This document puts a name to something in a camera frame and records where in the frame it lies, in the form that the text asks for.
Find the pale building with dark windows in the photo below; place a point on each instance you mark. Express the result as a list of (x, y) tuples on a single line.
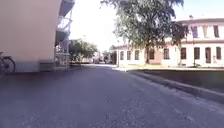
[(200, 50)]

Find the grey kerb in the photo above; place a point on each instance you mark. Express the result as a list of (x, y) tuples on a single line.
[(186, 87)]

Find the large leafy tree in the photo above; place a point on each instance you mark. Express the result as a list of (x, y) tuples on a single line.
[(146, 23)]

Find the grey asphalt road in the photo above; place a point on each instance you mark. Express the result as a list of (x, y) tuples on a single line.
[(100, 100)]

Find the low grey box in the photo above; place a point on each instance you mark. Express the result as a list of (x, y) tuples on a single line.
[(46, 66)]

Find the row of parked bicycles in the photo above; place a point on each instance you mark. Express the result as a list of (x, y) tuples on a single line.
[(8, 65)]

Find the grass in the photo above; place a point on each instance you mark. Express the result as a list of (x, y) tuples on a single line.
[(193, 78)]

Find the beige building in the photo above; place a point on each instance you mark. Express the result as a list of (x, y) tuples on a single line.
[(30, 30)]

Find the distant green trees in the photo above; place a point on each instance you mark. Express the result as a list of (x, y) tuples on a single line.
[(81, 50)]

